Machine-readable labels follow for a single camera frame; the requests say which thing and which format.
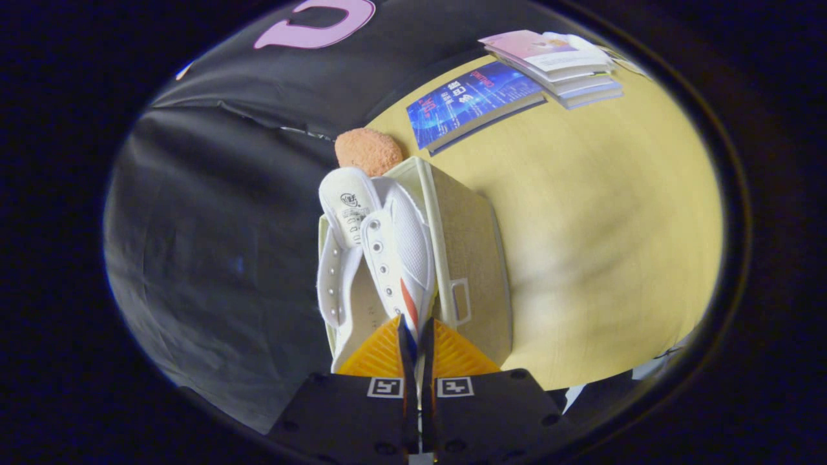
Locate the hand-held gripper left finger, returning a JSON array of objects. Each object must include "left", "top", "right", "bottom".
[{"left": 266, "top": 315, "right": 419, "bottom": 465}]

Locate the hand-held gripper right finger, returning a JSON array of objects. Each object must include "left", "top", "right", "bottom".
[{"left": 420, "top": 316, "right": 571, "bottom": 465}]

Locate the beige fabric storage box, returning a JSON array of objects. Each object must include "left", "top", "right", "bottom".
[{"left": 318, "top": 156, "right": 514, "bottom": 372}]

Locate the white canvas shoe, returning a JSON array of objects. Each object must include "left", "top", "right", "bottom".
[{"left": 315, "top": 167, "right": 437, "bottom": 375}]

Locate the black backdrop cloth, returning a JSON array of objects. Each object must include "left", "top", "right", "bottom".
[{"left": 103, "top": 0, "right": 537, "bottom": 433}]

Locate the orange plush toy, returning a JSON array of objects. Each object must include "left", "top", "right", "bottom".
[{"left": 334, "top": 127, "right": 404, "bottom": 177}]

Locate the blue cover book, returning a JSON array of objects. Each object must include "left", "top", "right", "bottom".
[{"left": 406, "top": 61, "right": 547, "bottom": 156}]

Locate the stack of pink books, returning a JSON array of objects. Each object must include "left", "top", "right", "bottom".
[{"left": 478, "top": 30, "right": 624, "bottom": 109}]

